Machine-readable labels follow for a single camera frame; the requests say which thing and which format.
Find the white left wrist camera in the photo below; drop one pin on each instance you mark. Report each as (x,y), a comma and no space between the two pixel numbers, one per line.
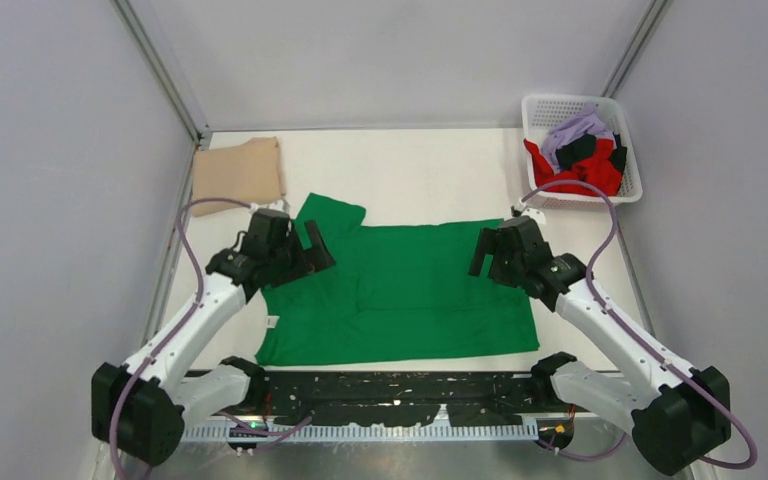
(279,205)

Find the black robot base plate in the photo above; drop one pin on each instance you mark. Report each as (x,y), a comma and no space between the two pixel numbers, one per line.
(399,399)

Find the aluminium frame post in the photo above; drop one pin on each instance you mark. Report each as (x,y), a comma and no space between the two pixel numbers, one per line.
(647,26)
(142,21)

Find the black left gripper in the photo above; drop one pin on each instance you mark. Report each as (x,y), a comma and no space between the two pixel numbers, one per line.
(319,258)

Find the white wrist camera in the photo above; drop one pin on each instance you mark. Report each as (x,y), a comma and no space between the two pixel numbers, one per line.
(279,205)
(535,214)

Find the right aluminium frame post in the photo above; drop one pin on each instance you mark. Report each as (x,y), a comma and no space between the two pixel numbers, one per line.
(647,26)

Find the black t shirt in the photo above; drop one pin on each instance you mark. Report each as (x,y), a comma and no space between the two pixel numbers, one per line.
(584,147)

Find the left aluminium frame post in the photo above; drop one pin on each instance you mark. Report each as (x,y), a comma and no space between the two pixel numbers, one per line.
(142,21)

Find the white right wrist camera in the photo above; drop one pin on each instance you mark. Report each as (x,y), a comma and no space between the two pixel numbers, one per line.
(535,214)

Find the white slotted cable duct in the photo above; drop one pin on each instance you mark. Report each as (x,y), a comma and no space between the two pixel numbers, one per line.
(215,431)

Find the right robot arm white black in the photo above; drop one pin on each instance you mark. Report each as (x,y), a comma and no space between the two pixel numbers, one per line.
(674,413)

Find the red t shirt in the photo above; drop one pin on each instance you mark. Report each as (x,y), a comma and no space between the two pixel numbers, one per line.
(597,170)

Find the folded beige t shirt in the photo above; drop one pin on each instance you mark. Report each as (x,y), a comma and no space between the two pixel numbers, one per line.
(251,172)

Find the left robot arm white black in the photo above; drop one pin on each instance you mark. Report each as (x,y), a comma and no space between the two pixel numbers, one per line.
(143,406)

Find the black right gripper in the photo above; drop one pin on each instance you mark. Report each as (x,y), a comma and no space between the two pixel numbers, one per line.
(490,242)

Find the lilac t shirt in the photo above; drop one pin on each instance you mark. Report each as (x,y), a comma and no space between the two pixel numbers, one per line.
(585,122)

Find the green t shirt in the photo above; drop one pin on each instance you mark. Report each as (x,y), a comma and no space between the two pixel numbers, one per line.
(395,293)

